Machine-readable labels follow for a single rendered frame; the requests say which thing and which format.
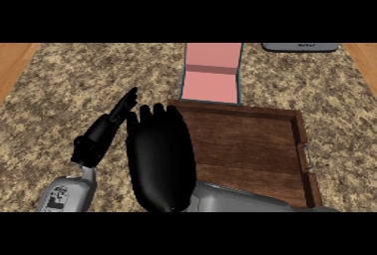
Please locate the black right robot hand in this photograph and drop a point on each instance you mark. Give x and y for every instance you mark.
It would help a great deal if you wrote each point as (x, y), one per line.
(160, 159)

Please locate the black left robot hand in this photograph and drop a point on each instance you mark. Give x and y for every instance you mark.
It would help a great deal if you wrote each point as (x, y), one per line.
(98, 137)

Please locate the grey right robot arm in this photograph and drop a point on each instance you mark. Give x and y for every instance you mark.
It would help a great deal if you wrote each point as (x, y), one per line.
(246, 199)

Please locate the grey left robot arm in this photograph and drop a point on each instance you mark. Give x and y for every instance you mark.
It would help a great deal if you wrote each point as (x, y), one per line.
(67, 194)

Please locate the brown wooden tray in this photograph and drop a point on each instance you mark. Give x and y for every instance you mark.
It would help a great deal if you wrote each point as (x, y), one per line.
(248, 149)

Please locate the pink open box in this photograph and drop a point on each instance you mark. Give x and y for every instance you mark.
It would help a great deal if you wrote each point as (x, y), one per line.
(212, 73)

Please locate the dark grey appliance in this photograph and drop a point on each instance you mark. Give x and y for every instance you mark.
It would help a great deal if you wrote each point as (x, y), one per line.
(301, 47)

